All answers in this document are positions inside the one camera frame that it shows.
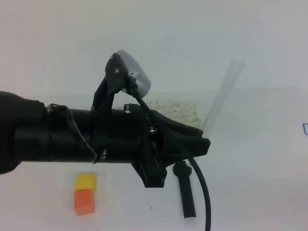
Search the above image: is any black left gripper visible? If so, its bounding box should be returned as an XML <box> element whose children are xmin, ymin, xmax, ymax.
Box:
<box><xmin>90</xmin><ymin>80</ymin><xmax>211</xmax><ymax>188</ymax></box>

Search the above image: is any clear glass test tube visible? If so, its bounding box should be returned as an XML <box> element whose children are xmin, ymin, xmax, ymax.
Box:
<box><xmin>201</xmin><ymin>60</ymin><xmax>244</xmax><ymax>136</ymax></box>

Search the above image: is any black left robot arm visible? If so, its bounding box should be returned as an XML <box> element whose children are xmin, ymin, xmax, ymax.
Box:
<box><xmin>0</xmin><ymin>81</ymin><xmax>211</xmax><ymax>188</ymax></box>

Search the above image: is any white plastic test tube rack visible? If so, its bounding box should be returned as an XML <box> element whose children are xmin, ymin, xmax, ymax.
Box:
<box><xmin>145</xmin><ymin>100</ymin><xmax>202</xmax><ymax>128</ymax></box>

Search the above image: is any black plastic scoop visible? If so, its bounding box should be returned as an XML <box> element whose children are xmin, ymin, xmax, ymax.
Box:
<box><xmin>173</xmin><ymin>161</ymin><xmax>196</xmax><ymax>218</ymax></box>

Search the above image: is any yellow foam cube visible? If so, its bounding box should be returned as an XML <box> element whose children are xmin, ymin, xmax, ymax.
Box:
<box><xmin>75</xmin><ymin>174</ymin><xmax>97</xmax><ymax>195</ymax></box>

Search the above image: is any orange foam cube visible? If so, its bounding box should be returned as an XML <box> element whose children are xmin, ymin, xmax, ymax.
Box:
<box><xmin>74</xmin><ymin>189</ymin><xmax>95</xmax><ymax>216</ymax></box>

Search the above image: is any black left camera cable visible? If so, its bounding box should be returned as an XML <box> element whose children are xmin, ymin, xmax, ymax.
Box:
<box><xmin>132</xmin><ymin>91</ymin><xmax>212</xmax><ymax>231</ymax></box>

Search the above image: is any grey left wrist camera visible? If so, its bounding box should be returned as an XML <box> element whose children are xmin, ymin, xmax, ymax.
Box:
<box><xmin>104</xmin><ymin>50</ymin><xmax>151</xmax><ymax>98</ymax></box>

